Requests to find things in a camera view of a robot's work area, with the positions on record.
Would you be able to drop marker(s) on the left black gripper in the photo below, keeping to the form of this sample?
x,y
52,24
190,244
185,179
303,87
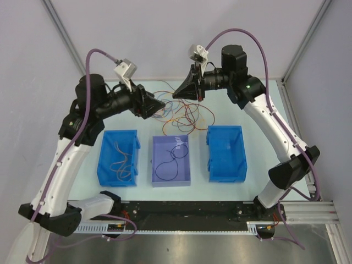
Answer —
x,y
142,104

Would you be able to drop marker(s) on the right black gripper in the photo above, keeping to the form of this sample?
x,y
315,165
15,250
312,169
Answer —
x,y
191,88

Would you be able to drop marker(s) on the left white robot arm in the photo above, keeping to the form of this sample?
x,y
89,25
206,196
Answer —
x,y
50,212

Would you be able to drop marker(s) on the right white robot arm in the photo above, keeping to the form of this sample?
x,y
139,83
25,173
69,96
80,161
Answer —
x,y
296,158

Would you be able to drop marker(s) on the middle purple tray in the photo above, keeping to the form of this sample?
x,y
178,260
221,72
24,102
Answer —
x,y
170,161

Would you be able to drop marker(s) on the left blue bin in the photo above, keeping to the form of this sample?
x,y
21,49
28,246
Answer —
x,y
118,160

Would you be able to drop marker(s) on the blue bin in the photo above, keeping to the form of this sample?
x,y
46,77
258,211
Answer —
x,y
118,160
227,158

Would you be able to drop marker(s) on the right blue bin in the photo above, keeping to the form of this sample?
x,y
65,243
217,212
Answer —
x,y
227,158

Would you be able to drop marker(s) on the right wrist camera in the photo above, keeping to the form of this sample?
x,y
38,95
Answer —
x,y
199,55

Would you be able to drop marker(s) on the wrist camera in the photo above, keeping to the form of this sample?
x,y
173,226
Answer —
x,y
199,55
124,70

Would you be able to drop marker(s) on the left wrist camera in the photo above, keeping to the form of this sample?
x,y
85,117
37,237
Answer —
x,y
124,70

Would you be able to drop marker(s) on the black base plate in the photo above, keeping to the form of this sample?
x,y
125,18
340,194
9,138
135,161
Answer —
x,y
195,216

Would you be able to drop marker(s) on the slotted cable duct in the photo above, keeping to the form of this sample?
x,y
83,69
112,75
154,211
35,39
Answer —
x,y
251,228

